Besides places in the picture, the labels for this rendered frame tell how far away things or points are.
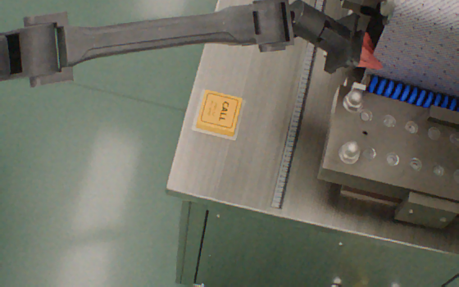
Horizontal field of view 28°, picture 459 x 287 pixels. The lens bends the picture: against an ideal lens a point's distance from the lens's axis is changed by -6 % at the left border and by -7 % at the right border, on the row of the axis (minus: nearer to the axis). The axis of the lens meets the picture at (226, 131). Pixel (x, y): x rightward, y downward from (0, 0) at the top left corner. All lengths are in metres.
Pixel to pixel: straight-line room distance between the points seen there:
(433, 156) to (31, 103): 1.44
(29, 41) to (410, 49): 0.64
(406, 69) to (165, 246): 1.16
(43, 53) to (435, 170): 0.72
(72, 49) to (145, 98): 1.37
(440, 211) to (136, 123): 1.28
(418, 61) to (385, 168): 0.20
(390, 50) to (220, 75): 0.36
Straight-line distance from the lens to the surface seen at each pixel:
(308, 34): 1.57
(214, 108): 1.75
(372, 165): 1.64
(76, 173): 2.69
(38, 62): 1.39
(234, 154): 1.75
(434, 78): 1.68
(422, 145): 1.67
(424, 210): 1.67
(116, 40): 1.42
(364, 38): 1.62
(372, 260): 1.90
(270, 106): 1.79
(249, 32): 1.50
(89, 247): 2.62
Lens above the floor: 2.54
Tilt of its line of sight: 68 degrees down
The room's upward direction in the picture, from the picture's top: 11 degrees clockwise
